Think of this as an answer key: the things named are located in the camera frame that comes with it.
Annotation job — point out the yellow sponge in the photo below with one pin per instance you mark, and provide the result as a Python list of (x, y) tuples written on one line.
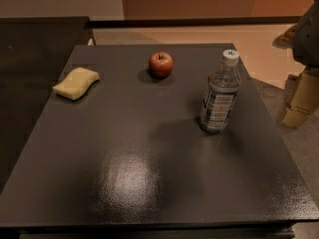
[(76, 83)]

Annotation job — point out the red apple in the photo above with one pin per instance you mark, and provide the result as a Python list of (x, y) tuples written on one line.
[(160, 64)]

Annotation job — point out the clear plastic water bottle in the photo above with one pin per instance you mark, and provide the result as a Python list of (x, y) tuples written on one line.
[(223, 85)]

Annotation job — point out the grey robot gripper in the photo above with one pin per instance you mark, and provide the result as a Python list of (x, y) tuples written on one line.
[(308, 40)]

